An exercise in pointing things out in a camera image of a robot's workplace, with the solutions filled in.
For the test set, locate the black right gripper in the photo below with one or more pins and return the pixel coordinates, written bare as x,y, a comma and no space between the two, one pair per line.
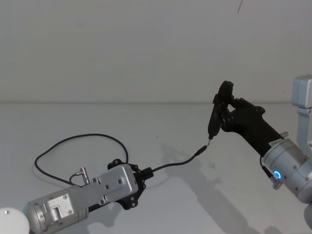
251,124

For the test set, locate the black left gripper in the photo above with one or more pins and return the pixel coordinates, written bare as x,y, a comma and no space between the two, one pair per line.
130,202

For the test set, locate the black handheld tool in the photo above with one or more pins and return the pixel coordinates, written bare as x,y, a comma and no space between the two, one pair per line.
213,126

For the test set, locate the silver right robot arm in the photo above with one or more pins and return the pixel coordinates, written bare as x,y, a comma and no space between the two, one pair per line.
287,168

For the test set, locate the white table cloth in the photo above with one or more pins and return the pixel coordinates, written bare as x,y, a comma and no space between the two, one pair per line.
156,200

